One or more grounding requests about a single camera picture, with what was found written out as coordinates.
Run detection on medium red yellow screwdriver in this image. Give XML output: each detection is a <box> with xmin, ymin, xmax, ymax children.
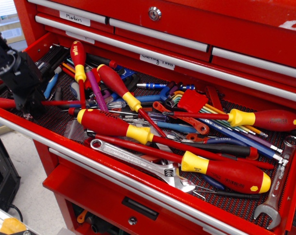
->
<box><xmin>97</xmin><ymin>64</ymin><xmax>166</xmax><ymax>138</ymax></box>

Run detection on blue long hex key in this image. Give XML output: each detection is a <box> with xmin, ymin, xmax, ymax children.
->
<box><xmin>198</xmin><ymin>118</ymin><xmax>289</xmax><ymax>165</ymax></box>

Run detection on chrome adjustable wrench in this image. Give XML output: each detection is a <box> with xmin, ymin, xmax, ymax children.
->
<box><xmin>90</xmin><ymin>139</ymin><xmax>196</xmax><ymax>192</ymax></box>

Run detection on rainbow hex key set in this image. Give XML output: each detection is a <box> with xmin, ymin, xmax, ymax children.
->
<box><xmin>166</xmin><ymin>90</ymin><xmax>268</xmax><ymax>138</ymax></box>

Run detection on silver cabinet lock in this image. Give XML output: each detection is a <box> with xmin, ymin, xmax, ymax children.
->
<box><xmin>148</xmin><ymin>6</ymin><xmax>162</xmax><ymax>21</ymax></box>

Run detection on large front red screwdriver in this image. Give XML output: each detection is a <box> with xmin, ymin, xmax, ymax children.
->
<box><xmin>86</xmin><ymin>131</ymin><xmax>271</xmax><ymax>194</ymax></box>

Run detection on chrome combination wrench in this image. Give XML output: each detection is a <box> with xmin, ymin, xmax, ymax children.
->
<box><xmin>254</xmin><ymin>136</ymin><xmax>296</xmax><ymax>230</ymax></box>

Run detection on blue precision screwdriver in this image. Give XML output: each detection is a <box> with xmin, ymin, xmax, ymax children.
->
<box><xmin>44</xmin><ymin>66</ymin><xmax>62</xmax><ymax>99</ymax></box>

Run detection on white cutting tools label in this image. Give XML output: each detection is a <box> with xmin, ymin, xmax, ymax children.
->
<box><xmin>140</xmin><ymin>54</ymin><xmax>175</xmax><ymax>70</ymax></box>

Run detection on black red slim screwdriver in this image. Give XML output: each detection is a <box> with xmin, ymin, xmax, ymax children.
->
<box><xmin>185</xmin><ymin>142</ymin><xmax>259</xmax><ymax>160</ymax></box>

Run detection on blue metal bit driver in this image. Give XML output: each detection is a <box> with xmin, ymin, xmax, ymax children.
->
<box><xmin>136</xmin><ymin>83</ymin><xmax>196</xmax><ymax>91</ymax></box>

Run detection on black box on floor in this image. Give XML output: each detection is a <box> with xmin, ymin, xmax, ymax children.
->
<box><xmin>0</xmin><ymin>139</ymin><xmax>21</xmax><ymax>212</ymax></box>

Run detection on white markers label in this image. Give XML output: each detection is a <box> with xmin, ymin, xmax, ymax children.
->
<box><xmin>59</xmin><ymin>11</ymin><xmax>91</xmax><ymax>26</ymax></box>

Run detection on large black hex key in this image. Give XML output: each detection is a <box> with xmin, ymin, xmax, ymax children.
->
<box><xmin>54</xmin><ymin>87</ymin><xmax>70</xmax><ymax>110</ymax></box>

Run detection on black hex key set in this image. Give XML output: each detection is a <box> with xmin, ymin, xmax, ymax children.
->
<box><xmin>35</xmin><ymin>44</ymin><xmax>69</xmax><ymax>81</ymax></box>

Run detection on magenta pen tool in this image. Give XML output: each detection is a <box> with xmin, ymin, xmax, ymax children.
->
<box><xmin>85</xmin><ymin>67</ymin><xmax>108</xmax><ymax>111</ymax></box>

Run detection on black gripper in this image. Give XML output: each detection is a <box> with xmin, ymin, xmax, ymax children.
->
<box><xmin>0</xmin><ymin>34</ymin><xmax>47</xmax><ymax>120</ymax></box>

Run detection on large central red screwdriver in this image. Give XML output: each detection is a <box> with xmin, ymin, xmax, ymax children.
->
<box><xmin>74</xmin><ymin>109</ymin><xmax>274</xmax><ymax>169</ymax></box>

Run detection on thin red yellow screwdriver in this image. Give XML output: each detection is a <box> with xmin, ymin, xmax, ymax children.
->
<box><xmin>0</xmin><ymin>98</ymin><xmax>81</xmax><ymax>110</ymax></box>

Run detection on upright red yellow screwdriver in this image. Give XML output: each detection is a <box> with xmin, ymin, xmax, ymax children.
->
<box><xmin>70</xmin><ymin>41</ymin><xmax>86</xmax><ymax>109</ymax></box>

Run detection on red flat stamped wrench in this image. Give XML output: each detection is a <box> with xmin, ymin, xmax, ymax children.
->
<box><xmin>152</xmin><ymin>101</ymin><xmax>210</xmax><ymax>135</ymax></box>

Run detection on red tool chest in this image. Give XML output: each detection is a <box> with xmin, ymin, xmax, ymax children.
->
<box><xmin>0</xmin><ymin>0</ymin><xmax>296</xmax><ymax>235</ymax></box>

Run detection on right red yellow screwdriver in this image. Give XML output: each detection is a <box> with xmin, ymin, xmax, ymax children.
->
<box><xmin>162</xmin><ymin>109</ymin><xmax>296</xmax><ymax>132</ymax></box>

